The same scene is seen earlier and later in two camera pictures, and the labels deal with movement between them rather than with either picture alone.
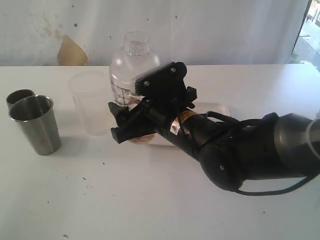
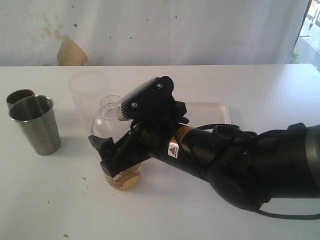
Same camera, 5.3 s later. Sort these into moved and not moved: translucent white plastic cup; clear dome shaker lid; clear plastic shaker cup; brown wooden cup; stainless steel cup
Moved: clear dome shaker lid; clear plastic shaker cup
Not moved: stainless steel cup; translucent white plastic cup; brown wooden cup
